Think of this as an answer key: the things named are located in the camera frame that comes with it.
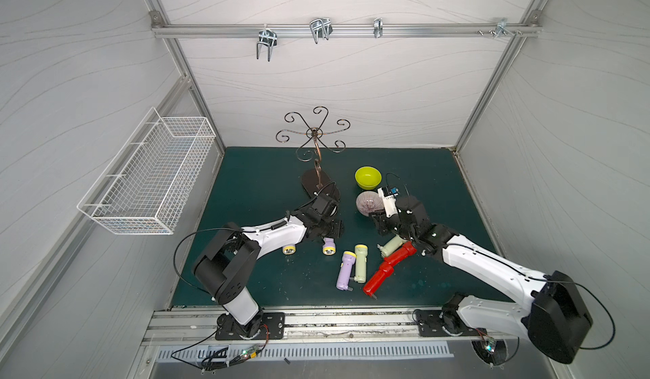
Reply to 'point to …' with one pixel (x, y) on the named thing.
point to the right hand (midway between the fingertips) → (373, 211)
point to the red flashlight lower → (382, 273)
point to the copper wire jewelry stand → (316, 181)
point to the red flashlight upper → (401, 253)
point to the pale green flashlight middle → (360, 251)
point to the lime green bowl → (368, 178)
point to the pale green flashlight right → (391, 245)
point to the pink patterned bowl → (368, 201)
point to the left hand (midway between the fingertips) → (341, 229)
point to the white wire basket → (145, 188)
